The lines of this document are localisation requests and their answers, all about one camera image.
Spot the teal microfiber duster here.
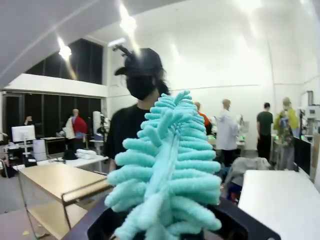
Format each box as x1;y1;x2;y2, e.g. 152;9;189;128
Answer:
104;89;223;240

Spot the black metal wooden shelf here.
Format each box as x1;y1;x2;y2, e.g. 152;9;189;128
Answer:
18;163;113;240

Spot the person in black t-shirt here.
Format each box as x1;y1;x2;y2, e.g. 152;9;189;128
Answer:
103;47;172;176

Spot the person in white hoodie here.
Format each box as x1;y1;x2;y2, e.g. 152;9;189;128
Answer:
215;98;240;166

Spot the person in red vest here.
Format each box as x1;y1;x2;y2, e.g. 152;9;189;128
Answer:
64;108;89;151

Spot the white folded cloth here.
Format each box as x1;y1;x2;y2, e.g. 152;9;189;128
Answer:
75;148;96;160

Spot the white desk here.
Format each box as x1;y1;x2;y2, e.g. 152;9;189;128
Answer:
12;154;110;174

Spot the black hat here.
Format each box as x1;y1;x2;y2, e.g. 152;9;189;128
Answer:
62;149;77;161

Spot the grey jacket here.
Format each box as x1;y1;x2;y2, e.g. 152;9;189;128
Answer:
224;156;271;199

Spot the white air purifier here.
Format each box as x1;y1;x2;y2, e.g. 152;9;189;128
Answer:
32;139;47;161

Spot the person in floral clothing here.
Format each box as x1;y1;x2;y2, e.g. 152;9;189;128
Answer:
273;96;300;171

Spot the black holder box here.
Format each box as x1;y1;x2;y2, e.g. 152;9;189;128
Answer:
62;192;281;240

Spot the white monitor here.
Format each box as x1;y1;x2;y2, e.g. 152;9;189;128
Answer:
11;124;36;144

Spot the white table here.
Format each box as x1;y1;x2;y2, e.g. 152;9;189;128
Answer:
237;169;320;240

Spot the black monitor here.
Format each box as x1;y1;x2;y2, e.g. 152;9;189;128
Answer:
293;136;312;176

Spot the brown board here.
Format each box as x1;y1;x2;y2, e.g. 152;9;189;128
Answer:
309;132;320;177

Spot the white camera bar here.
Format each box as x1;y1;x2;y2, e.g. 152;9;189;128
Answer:
108;37;136;59

